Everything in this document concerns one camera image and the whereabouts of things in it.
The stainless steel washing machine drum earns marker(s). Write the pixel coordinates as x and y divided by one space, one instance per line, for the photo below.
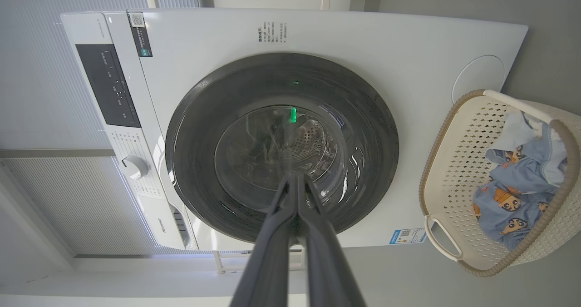
317 143

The white front-load washing machine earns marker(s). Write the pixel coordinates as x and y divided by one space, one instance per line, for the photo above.
408 48

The white appliance control knob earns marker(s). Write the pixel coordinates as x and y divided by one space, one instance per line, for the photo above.
134 167

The white light-blue garment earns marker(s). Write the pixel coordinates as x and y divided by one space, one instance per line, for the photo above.
515 130

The blue cartoon print garment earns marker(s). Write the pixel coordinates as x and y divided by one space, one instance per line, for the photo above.
513 180

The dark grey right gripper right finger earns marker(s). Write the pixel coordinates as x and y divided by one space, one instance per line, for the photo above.
324 261

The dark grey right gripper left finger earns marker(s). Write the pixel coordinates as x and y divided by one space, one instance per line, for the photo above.
272 252

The round white filter cover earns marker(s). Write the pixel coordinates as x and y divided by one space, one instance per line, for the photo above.
479 77

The cream perforated laundry basket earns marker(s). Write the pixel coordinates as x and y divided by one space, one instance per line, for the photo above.
458 170

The white detergent drawer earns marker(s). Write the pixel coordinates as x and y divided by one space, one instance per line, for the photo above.
165 225

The black QR code sticker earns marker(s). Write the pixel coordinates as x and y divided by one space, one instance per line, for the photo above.
140 37

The blue energy label sticker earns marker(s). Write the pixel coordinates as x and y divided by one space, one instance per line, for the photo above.
407 236

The black round glass washer door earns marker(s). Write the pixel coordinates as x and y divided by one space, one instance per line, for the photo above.
204 116

